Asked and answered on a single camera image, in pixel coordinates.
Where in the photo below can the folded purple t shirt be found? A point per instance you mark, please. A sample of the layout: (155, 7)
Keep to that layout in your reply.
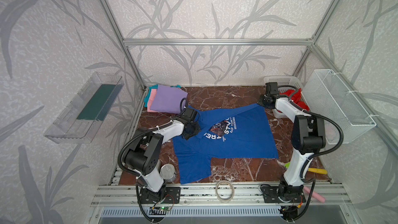
(169, 99)

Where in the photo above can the green yellow toy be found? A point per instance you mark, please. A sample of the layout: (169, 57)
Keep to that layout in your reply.
(313, 170)

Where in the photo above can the clear plastic wall shelf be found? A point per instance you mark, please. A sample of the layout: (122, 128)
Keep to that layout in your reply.
(66, 129)

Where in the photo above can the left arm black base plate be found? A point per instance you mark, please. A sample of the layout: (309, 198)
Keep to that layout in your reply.
(167, 194)

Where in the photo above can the blue printed t shirt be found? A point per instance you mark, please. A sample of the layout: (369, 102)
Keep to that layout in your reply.
(242, 132)

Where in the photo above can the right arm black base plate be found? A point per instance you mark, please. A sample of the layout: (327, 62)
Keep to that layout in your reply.
(273, 194)

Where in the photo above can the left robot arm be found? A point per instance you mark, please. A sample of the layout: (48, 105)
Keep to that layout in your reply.
(140, 155)

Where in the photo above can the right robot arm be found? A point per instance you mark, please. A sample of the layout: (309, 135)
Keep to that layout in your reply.
(307, 140)

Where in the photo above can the green book on shelf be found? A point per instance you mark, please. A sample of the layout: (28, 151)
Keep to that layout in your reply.
(101, 102)

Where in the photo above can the white plastic laundry basket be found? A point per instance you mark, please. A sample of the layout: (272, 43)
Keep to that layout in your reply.
(287, 81)

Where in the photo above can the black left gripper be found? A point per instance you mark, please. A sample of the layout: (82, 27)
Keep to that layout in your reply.
(191, 130)

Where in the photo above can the clear tape roll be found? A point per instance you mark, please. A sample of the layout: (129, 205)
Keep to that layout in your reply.
(225, 191)

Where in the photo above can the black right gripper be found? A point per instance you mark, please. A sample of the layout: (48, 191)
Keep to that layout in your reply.
(265, 101)

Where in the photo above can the silver metal can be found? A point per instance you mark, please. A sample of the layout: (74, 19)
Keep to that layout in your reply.
(168, 173)

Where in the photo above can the red t shirt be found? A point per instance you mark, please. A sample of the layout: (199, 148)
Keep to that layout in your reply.
(296, 98)

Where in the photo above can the white wire mesh basket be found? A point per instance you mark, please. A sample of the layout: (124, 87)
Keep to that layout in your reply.
(326, 94)

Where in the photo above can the folded pink t shirt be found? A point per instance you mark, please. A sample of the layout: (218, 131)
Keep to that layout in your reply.
(150, 100)

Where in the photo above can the pink cylinder stick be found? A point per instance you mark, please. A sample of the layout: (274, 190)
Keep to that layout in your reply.
(314, 194)

